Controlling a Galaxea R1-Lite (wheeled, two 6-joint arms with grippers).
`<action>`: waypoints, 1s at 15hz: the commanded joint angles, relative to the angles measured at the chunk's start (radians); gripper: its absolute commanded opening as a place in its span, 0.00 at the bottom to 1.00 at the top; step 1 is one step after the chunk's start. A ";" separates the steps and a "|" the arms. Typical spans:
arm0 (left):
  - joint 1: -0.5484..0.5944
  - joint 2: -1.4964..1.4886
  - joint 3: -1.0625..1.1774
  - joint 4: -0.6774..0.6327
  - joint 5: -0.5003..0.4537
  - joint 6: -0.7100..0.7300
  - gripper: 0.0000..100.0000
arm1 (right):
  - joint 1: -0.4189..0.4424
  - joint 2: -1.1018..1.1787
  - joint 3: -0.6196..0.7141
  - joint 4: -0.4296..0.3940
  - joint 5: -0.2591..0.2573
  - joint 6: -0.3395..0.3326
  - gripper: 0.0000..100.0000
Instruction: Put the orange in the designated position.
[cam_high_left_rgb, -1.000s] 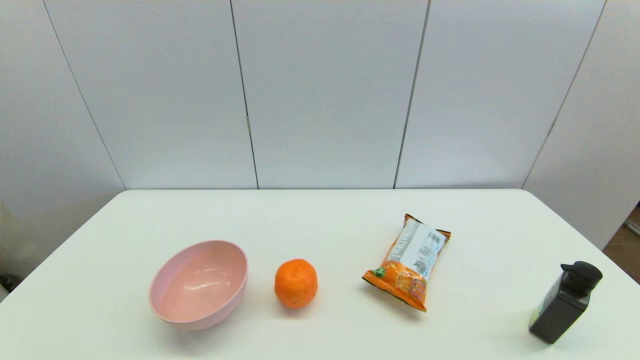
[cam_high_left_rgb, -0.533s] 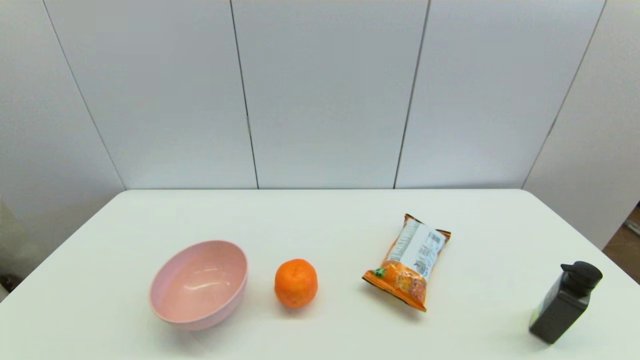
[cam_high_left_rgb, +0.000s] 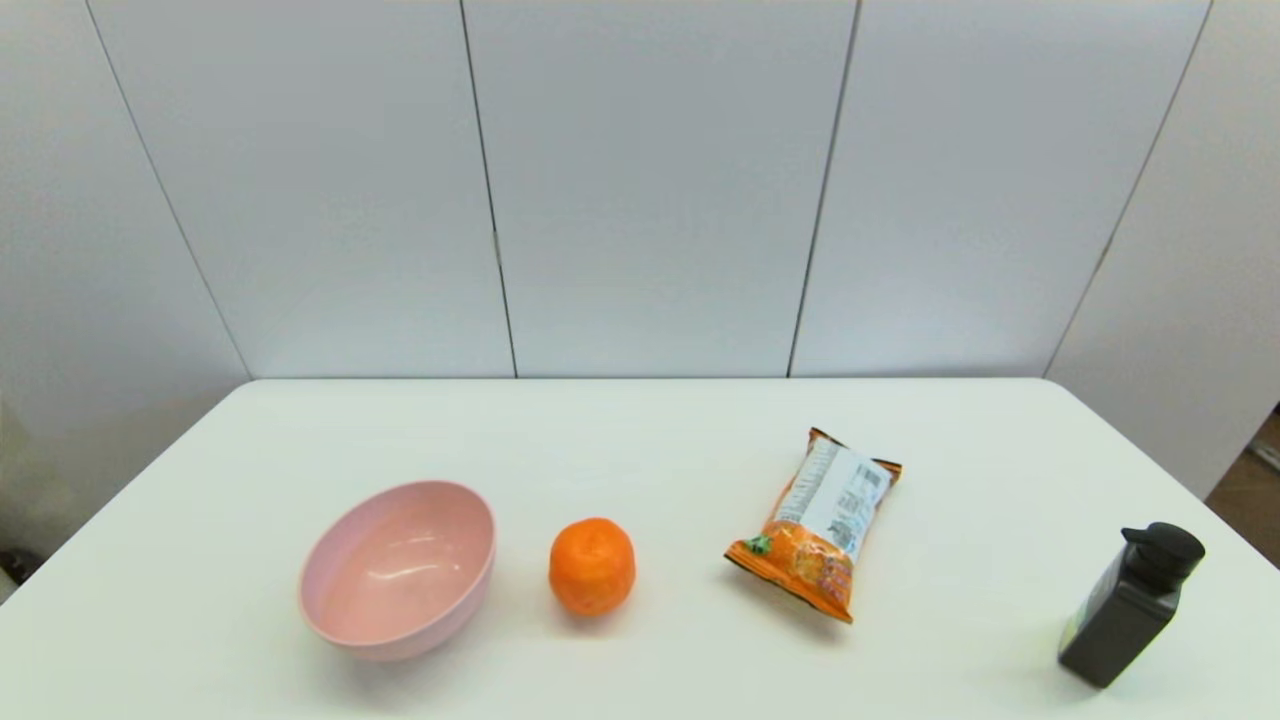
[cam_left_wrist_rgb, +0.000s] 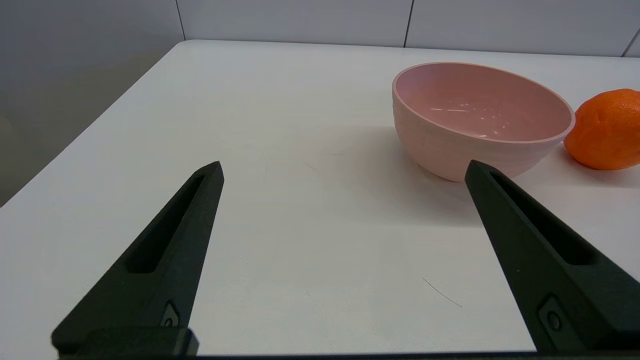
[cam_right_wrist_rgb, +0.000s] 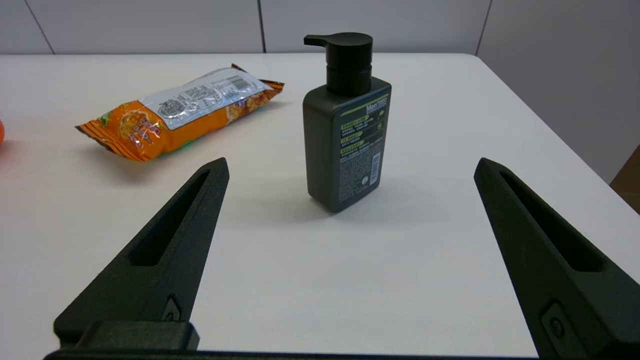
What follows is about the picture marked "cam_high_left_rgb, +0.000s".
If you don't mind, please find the orange mandarin fruit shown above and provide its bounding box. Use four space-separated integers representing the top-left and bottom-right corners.
548 516 638 618

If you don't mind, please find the orange snack bag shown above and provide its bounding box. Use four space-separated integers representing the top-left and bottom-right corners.
725 427 904 626

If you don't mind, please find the pink plastic bowl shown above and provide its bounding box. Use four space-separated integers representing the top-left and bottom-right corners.
297 481 498 663

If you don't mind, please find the black pump bottle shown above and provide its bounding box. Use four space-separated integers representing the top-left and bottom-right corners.
1057 522 1207 690

